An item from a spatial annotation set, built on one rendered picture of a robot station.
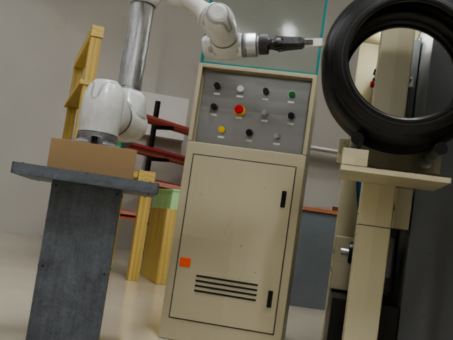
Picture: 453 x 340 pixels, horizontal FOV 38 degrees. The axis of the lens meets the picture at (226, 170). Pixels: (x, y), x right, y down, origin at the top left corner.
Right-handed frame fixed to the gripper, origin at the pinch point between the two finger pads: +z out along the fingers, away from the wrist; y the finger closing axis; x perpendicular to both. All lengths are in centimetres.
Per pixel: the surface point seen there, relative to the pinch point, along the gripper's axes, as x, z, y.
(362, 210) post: 60, 18, 28
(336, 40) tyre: 2.9, 7.9, -11.9
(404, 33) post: -10.9, 36.1, 27.5
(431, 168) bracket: 44, 45, 25
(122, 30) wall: -245, -297, 711
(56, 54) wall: -203, -390, 685
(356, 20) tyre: -3.5, 15.1, -12.7
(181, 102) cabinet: -132, -204, 713
